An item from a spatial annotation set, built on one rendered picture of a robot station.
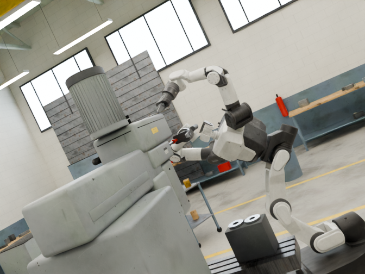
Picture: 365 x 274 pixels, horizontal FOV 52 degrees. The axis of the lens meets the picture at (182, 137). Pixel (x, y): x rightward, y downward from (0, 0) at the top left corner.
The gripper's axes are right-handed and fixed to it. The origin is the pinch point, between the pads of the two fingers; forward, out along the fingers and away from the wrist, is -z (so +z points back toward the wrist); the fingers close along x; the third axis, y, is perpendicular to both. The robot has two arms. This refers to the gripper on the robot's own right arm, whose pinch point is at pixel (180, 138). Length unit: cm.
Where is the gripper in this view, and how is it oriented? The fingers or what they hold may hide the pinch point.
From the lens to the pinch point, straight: 229.6
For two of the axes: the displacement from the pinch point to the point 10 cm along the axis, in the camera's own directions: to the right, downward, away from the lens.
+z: 2.7, -1.7, 9.5
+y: 4.2, 9.1, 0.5
